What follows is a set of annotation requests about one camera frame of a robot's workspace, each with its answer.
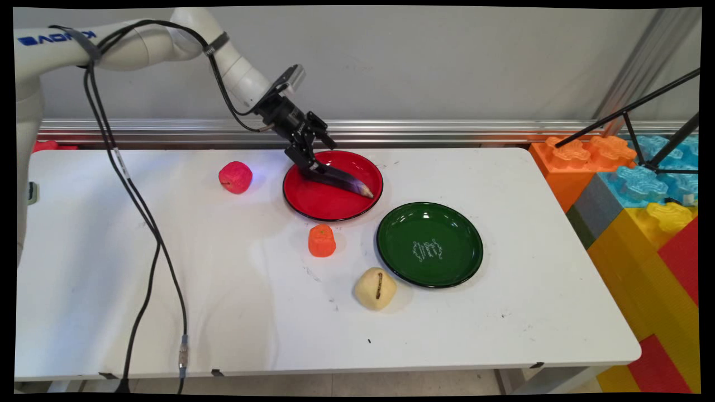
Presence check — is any yellow giant building block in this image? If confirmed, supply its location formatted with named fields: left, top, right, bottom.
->
left=587, top=201, right=700, bottom=393

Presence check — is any cream toy fruit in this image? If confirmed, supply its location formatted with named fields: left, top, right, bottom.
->
left=354, top=267, right=398, bottom=311

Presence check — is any blue giant building block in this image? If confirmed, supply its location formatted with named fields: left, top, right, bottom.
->
left=598, top=134, right=699, bottom=208

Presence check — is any grey giant building block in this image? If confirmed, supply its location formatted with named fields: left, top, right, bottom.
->
left=566, top=174, right=625, bottom=249

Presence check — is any black tripod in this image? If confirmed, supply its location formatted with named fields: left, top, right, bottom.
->
left=555, top=67, right=702, bottom=176

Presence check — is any plain black cable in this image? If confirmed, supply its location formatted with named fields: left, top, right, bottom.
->
left=49, top=20, right=274, bottom=394

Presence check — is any red plate with black rim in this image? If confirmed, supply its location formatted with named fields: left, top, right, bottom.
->
left=282, top=150, right=384, bottom=222

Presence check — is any black cable strap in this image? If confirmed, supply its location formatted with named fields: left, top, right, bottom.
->
left=70, top=27, right=103, bottom=66
left=203, top=32, right=230, bottom=58

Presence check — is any green plate with white print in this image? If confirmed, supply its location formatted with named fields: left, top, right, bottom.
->
left=376, top=202, right=484, bottom=289

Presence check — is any red giant building block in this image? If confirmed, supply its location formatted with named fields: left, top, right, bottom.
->
left=658, top=218, right=699, bottom=307
left=627, top=334, right=693, bottom=394

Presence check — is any red toy apple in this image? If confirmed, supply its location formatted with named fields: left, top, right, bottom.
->
left=218, top=161, right=253, bottom=195

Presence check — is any purple toy eggplant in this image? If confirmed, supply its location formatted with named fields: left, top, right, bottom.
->
left=302, top=163, right=375, bottom=199

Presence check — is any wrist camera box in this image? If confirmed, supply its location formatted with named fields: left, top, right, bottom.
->
left=273, top=63, right=307, bottom=95

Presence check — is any aluminium post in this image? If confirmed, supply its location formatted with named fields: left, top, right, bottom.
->
left=592, top=8, right=702, bottom=135

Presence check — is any aluminium rail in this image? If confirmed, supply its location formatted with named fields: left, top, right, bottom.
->
left=36, top=117, right=699, bottom=147

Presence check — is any orange toy fruit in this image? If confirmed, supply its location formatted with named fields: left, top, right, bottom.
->
left=308, top=224, right=337, bottom=258

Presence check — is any black cable with metal connector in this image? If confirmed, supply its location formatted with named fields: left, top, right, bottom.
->
left=84, top=33, right=190, bottom=395

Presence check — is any orange giant building block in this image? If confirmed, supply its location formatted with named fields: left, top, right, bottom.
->
left=529, top=136, right=637, bottom=213

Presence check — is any grey metal table frame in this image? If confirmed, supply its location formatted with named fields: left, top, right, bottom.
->
left=494, top=366, right=607, bottom=395

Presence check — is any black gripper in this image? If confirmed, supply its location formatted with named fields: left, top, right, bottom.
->
left=254, top=89, right=339, bottom=171

